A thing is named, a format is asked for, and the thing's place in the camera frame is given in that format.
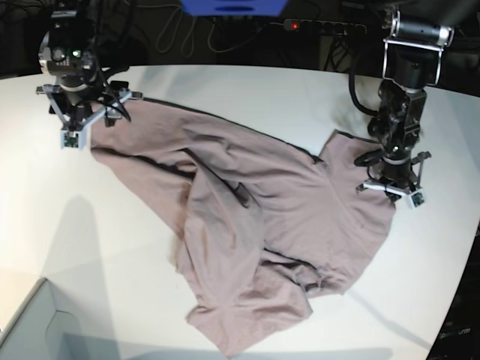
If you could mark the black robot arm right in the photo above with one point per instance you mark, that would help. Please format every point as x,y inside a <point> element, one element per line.
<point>83,54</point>

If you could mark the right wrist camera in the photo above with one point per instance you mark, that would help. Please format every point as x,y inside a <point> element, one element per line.
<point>70,137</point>

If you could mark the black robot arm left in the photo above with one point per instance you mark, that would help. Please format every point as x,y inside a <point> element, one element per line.
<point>412,60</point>

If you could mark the pink t-shirt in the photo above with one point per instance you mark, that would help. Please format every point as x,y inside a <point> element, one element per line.
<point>262,226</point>

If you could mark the blue box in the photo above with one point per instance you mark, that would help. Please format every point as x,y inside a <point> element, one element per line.
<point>213,8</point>

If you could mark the black power strip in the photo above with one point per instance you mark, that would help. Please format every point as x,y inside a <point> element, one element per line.
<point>318,27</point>

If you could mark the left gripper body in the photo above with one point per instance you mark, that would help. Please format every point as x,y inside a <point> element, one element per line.
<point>401,170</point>

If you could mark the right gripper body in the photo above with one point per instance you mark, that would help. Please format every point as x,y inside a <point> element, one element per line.
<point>79,104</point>

